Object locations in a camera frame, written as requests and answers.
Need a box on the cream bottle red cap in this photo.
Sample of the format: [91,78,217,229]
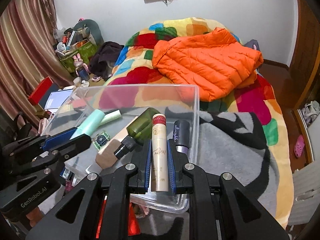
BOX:
[151,114,169,192]

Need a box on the pale green tube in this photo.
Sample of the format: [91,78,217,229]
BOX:
[70,109,105,140]

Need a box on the purple cosmetic bottle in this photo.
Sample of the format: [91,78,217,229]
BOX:
[172,120,190,154]

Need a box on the person's hand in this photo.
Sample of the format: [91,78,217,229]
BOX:
[26,207,44,228]

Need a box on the pink hair clip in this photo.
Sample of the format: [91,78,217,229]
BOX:
[132,203,150,219]

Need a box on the blue notebook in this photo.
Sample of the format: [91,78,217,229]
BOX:
[44,89,73,110]

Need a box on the dark green bottle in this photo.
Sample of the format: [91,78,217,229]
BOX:
[114,107,160,160]

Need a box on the red packet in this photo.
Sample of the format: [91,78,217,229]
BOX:
[95,195,141,239]

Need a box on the red box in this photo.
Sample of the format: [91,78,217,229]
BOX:
[28,77,53,106]

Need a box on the grey black blanket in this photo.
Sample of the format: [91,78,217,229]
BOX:
[37,104,281,240]

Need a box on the white grey tube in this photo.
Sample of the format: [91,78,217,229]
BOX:
[99,110,121,126]

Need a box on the clear plastic storage box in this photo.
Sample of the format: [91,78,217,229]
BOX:
[41,84,200,213]

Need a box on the pink rabbit toy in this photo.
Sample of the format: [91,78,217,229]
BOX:
[73,53,90,81]

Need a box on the striped curtain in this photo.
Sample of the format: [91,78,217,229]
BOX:
[1,0,72,127]

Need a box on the colourful patchwork quilt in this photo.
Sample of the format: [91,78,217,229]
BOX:
[106,17,293,226]

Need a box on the dark clothes pile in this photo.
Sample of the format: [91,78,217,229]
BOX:
[88,41,124,81]

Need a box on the green basket of clutter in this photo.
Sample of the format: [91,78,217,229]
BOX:
[55,19,104,76]

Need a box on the orange puffer jacket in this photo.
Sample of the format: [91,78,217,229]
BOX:
[152,27,264,102]

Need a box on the pink croc shoe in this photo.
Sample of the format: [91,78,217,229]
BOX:
[293,135,305,158]

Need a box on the white drawer cabinet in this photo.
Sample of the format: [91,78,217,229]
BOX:
[288,160,320,225]

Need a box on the brown wooden wardrobe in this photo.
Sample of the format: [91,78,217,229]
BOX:
[257,0,320,173]

